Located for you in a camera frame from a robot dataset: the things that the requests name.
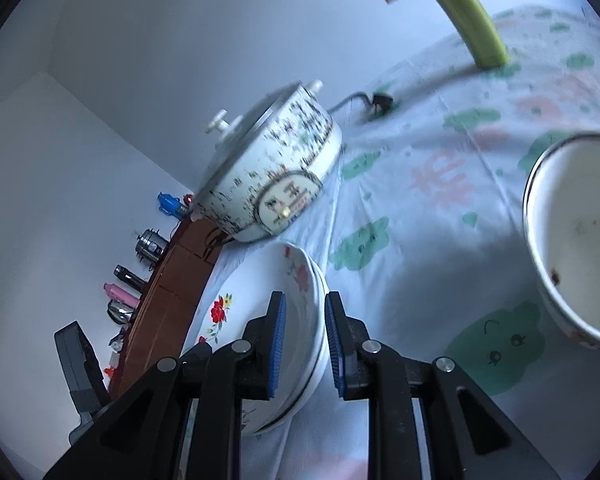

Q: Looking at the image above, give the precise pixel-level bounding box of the floral electric cooking pot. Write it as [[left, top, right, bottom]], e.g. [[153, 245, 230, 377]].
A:
[[189, 79, 342, 243]]

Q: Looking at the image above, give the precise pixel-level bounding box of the white enamel bowl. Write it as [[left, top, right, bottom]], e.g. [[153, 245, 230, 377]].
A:
[[522, 131, 600, 350]]

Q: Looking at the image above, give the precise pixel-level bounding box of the pink thermos flask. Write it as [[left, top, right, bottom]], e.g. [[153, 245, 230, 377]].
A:
[[102, 283, 140, 309]]

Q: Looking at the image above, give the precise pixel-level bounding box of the black thermos flask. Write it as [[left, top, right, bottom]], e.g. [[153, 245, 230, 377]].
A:
[[114, 264, 147, 292]]

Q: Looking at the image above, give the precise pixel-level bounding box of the pink flower rimmed plate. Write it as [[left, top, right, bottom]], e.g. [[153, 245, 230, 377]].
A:
[[240, 243, 327, 436]]

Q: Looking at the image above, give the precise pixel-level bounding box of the steel kettle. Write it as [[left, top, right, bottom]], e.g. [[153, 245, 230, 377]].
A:
[[107, 299, 134, 325]]

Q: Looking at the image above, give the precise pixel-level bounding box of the green thermos bottle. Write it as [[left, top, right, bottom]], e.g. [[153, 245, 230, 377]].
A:
[[437, 0, 509, 70]]

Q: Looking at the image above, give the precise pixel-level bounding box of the black power cord plug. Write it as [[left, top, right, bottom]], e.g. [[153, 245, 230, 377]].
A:
[[327, 91, 396, 122]]

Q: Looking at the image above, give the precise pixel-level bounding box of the blue water bottle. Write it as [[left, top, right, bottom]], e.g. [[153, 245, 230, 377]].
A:
[[157, 193, 188, 221]]

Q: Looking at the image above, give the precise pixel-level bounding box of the red flower white plate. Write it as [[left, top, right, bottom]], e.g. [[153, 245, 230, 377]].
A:
[[180, 242, 314, 436]]

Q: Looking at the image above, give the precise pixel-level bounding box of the brown wooden sideboard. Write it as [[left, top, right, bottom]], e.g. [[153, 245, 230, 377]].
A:
[[108, 220, 220, 399]]

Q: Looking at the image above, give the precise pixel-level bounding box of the steel rice cooker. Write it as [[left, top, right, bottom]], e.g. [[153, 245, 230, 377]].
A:
[[135, 229, 169, 269]]

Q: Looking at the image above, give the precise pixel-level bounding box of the floral white tablecloth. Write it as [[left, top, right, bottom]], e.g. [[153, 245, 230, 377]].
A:
[[284, 6, 600, 479]]

